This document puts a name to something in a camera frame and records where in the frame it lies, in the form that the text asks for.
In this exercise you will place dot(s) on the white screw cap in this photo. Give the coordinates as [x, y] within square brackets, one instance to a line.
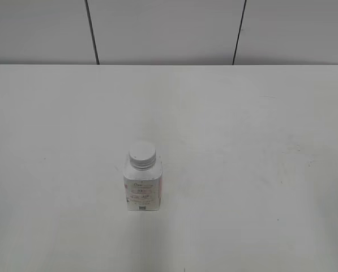
[142, 154]

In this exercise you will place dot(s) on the white square plastic bottle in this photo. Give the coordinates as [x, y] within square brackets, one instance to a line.
[143, 188]

